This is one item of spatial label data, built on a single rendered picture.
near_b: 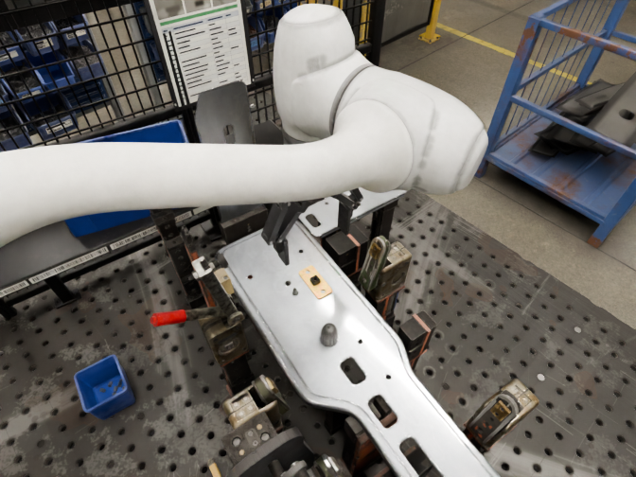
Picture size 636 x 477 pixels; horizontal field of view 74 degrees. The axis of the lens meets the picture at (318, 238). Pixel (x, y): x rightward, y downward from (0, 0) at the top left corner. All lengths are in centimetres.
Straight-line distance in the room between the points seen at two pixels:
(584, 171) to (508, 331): 172
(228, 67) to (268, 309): 63
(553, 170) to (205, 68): 213
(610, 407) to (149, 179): 119
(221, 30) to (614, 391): 131
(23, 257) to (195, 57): 59
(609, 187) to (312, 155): 253
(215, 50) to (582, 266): 207
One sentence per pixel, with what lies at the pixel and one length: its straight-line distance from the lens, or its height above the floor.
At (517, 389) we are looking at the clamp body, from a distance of 83.
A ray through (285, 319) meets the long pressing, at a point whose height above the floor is 100.
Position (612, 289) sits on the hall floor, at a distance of 256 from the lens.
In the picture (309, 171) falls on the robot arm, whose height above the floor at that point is 150.
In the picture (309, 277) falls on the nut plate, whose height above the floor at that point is 100.
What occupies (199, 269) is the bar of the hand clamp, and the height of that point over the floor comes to 121.
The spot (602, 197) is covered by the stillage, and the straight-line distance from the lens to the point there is 275.
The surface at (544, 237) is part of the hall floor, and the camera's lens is 262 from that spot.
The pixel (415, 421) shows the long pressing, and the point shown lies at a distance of 80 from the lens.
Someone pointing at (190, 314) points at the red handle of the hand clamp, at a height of 111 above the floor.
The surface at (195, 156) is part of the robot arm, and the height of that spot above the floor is 152.
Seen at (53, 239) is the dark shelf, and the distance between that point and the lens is 112.
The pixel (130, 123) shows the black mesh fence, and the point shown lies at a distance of 116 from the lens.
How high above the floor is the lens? 175
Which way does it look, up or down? 50 degrees down
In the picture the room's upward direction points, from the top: straight up
